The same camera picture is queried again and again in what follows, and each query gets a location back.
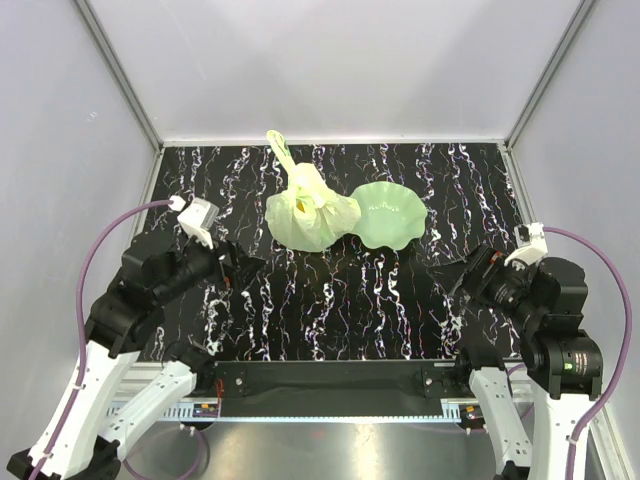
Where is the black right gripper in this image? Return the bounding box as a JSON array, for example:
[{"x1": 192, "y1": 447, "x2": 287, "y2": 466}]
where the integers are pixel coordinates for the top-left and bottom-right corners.
[{"x1": 427, "y1": 240, "x2": 545, "y2": 326}]

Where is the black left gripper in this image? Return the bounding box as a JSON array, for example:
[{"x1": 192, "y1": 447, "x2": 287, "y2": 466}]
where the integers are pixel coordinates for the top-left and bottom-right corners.
[{"x1": 155, "y1": 226, "x2": 266, "y2": 303}]

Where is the light green plastic bag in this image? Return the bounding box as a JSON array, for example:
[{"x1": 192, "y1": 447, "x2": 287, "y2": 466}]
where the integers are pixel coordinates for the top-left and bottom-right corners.
[{"x1": 265, "y1": 130, "x2": 361, "y2": 253}]

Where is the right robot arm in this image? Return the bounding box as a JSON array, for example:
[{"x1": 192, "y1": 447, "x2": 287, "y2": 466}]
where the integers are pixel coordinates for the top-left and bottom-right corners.
[{"x1": 428, "y1": 241, "x2": 603, "y2": 479}]

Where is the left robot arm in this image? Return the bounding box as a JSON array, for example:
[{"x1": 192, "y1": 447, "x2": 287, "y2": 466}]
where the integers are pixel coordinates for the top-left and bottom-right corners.
[{"x1": 7, "y1": 231, "x2": 266, "y2": 479}]

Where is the light green wavy bowl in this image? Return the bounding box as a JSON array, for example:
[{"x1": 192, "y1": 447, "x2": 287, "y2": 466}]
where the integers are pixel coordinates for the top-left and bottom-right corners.
[{"x1": 350, "y1": 181, "x2": 428, "y2": 250}]

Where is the black marble pattern mat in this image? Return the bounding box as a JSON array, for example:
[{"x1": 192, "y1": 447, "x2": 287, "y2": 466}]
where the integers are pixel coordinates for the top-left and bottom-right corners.
[{"x1": 141, "y1": 143, "x2": 521, "y2": 362}]

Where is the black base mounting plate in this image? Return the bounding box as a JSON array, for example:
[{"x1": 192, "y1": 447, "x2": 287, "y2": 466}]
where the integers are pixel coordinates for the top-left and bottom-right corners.
[{"x1": 214, "y1": 360, "x2": 473, "y2": 418}]

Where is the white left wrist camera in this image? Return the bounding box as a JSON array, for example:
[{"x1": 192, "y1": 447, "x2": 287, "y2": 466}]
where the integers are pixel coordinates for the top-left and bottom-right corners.
[{"x1": 169, "y1": 195, "x2": 219, "y2": 250}]

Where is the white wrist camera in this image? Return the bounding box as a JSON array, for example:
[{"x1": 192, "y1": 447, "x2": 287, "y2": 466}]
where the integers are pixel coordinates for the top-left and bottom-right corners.
[
  {"x1": 505, "y1": 222, "x2": 548, "y2": 266},
  {"x1": 169, "y1": 195, "x2": 219, "y2": 250}
]

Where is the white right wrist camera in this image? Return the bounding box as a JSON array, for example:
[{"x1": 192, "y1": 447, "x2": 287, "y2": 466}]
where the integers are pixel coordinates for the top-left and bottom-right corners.
[{"x1": 505, "y1": 222, "x2": 548, "y2": 266}]

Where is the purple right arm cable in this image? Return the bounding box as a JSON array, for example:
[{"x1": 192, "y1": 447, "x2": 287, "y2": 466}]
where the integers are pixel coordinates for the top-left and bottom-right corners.
[{"x1": 542, "y1": 227, "x2": 633, "y2": 480}]

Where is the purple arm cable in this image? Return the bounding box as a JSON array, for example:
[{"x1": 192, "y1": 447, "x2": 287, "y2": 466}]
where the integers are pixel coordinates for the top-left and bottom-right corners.
[
  {"x1": 542, "y1": 227, "x2": 633, "y2": 480},
  {"x1": 74, "y1": 199, "x2": 207, "y2": 480}
]

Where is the white slotted cable duct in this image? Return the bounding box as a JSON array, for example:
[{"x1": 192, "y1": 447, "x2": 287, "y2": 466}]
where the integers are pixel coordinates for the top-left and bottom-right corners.
[{"x1": 106, "y1": 399, "x2": 222, "y2": 423}]

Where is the aluminium frame rail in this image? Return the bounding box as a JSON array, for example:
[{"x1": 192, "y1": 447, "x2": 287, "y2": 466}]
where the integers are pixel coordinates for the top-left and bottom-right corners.
[{"x1": 72, "y1": 0, "x2": 163, "y2": 152}]

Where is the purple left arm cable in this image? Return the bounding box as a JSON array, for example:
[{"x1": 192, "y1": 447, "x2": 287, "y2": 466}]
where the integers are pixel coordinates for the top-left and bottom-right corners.
[{"x1": 74, "y1": 199, "x2": 207, "y2": 480}]

